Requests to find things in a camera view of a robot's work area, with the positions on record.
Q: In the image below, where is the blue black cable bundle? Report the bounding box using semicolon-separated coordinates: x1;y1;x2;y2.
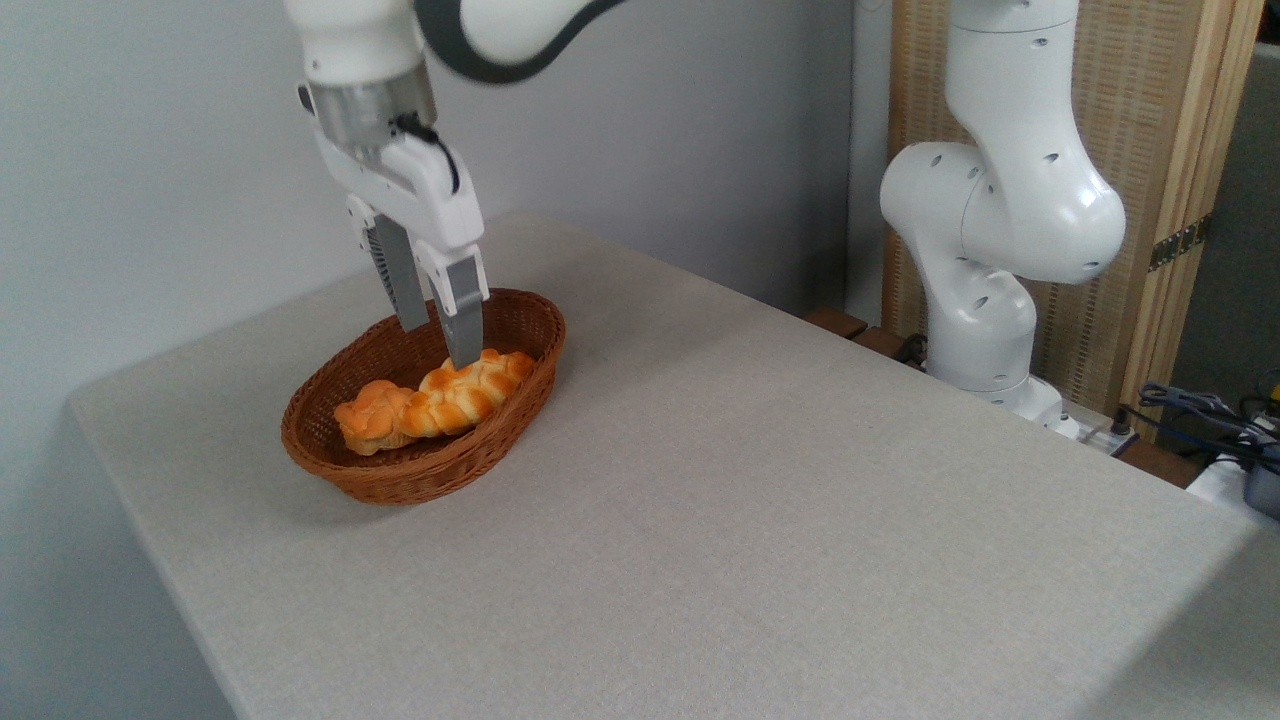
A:
1118;382;1280;473

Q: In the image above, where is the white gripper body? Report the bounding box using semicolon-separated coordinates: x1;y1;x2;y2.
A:
310;118;489;252

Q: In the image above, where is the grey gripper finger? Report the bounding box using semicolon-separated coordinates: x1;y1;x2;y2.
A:
346;195;432;334
413;238;491;370

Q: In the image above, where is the round golden bread roll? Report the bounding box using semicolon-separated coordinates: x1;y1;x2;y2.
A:
333;379;417;457

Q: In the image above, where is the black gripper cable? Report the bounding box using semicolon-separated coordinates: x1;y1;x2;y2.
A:
396;112;462;195

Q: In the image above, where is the brown wicker basket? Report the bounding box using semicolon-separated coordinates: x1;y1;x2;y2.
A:
281;288;567;506

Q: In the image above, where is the wooden rattan folding screen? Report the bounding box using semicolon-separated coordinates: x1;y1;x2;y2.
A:
885;0;1267;441

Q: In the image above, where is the grey blue box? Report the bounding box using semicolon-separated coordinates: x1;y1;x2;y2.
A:
1242;445;1280;520

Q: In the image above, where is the dark metal screen hinge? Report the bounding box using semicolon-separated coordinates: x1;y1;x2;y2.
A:
1147;214;1214;274

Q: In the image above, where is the long braided bread loaf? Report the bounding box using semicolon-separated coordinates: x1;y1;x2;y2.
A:
398;349;538;439

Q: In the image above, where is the grey tablecloth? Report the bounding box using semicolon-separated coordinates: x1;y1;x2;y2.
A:
68;212;1280;720

